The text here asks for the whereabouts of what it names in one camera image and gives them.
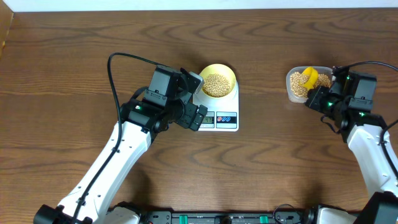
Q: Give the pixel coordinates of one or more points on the yellow plastic measuring scoop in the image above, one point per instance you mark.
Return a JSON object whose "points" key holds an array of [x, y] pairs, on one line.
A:
{"points": [[312, 75]]}

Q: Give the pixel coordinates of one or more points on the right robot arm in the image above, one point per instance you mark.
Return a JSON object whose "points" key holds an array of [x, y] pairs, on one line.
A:
{"points": [[348, 103]]}

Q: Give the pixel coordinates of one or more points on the white digital kitchen scale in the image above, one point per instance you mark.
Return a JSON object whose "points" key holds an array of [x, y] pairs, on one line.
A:
{"points": [[223, 113]]}

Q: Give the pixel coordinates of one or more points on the clear plastic container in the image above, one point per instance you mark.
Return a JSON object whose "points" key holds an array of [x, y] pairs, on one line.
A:
{"points": [[321, 70]]}

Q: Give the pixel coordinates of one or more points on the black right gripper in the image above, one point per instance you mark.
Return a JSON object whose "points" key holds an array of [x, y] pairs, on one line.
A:
{"points": [[316, 96]]}

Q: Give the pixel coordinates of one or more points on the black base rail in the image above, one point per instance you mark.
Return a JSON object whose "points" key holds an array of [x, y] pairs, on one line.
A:
{"points": [[224, 217]]}

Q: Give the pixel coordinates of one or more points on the soybeans in bowl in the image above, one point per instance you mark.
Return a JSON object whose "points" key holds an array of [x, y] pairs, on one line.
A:
{"points": [[217, 85]]}

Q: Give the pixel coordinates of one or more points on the pale yellow bowl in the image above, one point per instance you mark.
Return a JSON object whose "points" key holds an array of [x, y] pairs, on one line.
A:
{"points": [[223, 70]]}

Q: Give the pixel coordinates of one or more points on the soybeans in container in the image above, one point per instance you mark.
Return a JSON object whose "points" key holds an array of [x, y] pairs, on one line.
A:
{"points": [[297, 80]]}

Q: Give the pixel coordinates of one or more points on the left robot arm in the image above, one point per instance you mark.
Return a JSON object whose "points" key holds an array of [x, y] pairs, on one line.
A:
{"points": [[149, 112]]}

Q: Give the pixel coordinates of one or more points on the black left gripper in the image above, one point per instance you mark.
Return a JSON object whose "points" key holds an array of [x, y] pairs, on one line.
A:
{"points": [[189, 110]]}

